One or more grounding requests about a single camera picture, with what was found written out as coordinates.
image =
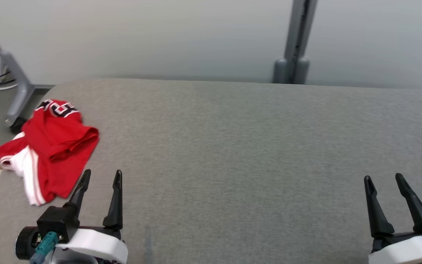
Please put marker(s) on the black caster wheel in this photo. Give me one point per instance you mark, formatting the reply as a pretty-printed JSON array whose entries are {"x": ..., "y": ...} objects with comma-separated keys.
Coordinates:
[{"x": 17, "y": 125}]

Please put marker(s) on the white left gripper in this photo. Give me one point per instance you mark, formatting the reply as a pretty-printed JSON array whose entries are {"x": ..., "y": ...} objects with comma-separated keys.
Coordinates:
[{"x": 93, "y": 244}]

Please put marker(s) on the red white basketball jersey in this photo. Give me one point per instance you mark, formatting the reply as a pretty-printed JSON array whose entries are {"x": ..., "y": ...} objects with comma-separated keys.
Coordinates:
[{"x": 60, "y": 146}]

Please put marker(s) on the grey metal stand leg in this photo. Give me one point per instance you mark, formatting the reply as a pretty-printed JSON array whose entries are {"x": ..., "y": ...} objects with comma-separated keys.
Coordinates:
[{"x": 18, "y": 88}]

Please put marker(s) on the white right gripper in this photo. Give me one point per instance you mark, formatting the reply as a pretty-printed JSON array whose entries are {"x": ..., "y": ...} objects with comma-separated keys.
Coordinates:
[{"x": 408, "y": 251}]

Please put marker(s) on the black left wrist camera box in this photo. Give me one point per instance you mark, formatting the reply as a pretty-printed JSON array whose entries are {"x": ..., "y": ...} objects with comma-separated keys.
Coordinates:
[{"x": 57, "y": 222}]

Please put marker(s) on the grey partition post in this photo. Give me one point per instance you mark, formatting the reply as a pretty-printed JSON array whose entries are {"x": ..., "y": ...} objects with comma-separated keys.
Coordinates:
[{"x": 299, "y": 29}]

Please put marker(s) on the teal left camera connector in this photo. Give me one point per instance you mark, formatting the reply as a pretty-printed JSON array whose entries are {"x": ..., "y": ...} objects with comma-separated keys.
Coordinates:
[{"x": 46, "y": 245}]

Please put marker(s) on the grey rounded post cap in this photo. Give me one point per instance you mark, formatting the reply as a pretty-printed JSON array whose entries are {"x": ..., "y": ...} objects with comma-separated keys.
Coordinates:
[
  {"x": 302, "y": 71},
  {"x": 280, "y": 71}
]

